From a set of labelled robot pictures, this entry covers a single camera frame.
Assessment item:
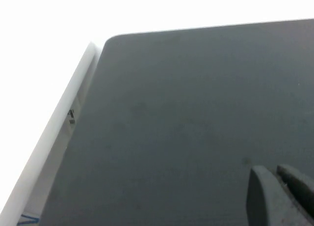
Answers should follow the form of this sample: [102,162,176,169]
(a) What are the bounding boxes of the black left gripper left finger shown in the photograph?
[247,165,301,226]

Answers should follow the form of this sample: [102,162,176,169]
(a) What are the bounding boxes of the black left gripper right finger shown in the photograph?
[276,163,314,226]

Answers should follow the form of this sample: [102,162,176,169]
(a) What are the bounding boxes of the black table mat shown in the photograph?
[40,18,314,226]

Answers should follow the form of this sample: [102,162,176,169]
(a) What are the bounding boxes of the small black clip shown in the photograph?
[67,109,76,125]

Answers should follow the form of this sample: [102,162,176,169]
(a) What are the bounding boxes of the white side board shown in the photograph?
[4,40,104,226]

